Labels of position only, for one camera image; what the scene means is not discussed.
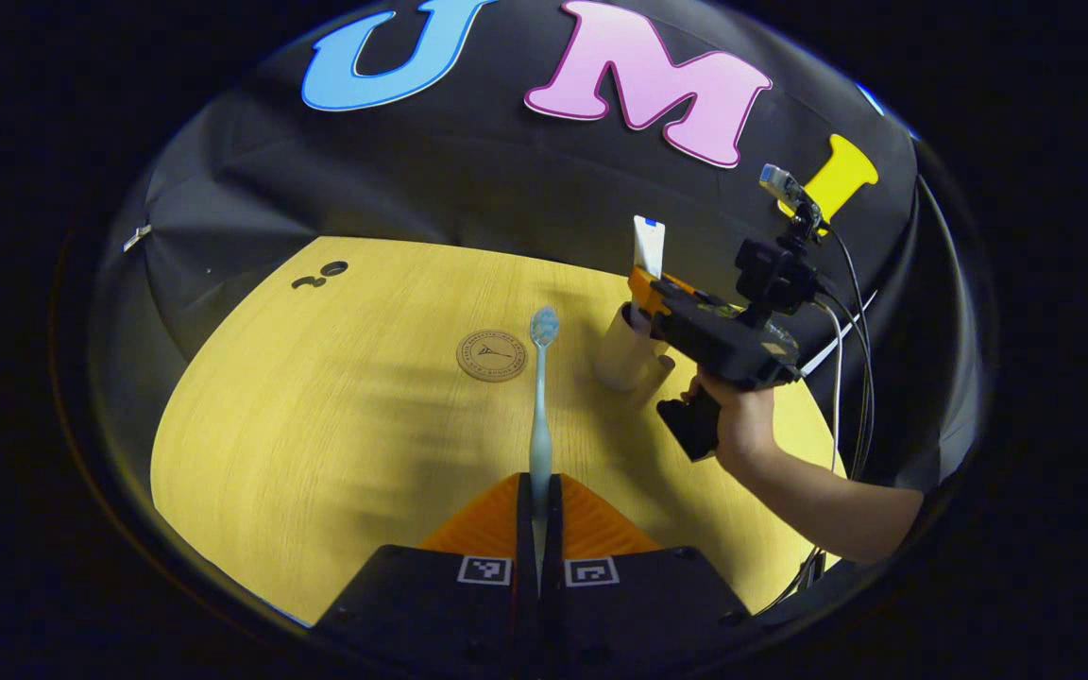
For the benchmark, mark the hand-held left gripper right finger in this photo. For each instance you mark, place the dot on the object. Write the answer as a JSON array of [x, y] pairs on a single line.
[[648, 614]]

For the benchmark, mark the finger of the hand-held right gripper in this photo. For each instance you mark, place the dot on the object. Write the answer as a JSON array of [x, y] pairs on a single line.
[[643, 288]]

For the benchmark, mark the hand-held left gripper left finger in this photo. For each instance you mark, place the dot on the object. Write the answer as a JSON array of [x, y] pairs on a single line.
[[431, 614]]

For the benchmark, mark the white toothpaste tube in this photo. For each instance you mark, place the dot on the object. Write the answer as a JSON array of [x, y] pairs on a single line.
[[648, 250]]

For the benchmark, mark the beige cup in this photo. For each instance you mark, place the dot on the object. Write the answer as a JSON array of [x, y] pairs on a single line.
[[621, 359]]

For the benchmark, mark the round cork coaster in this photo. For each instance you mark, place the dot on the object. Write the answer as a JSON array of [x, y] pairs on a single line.
[[491, 355]]

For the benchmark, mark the pale green toothbrush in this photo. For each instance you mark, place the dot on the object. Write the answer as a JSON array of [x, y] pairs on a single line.
[[540, 425]]

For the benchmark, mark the black backdrop cloth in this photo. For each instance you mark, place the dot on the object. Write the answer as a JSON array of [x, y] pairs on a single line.
[[468, 179]]

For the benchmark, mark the silver clip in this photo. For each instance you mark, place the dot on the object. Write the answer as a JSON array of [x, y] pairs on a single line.
[[136, 236]]

